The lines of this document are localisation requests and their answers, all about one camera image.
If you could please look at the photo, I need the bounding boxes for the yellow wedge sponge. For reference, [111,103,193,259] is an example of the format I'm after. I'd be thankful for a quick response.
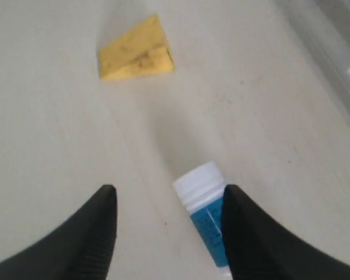
[98,15,175,81]

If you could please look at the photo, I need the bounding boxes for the white bottle blue label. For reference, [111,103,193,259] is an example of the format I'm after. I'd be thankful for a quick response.
[173,162,231,276]

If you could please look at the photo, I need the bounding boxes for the white plastic drawer cabinet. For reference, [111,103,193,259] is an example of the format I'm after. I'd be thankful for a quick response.
[276,1,350,119]

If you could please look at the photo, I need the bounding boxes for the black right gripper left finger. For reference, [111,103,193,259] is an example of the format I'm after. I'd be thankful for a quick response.
[0,185,117,279]

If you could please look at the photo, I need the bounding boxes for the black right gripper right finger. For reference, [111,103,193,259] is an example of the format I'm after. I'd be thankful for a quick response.
[221,184,350,279]

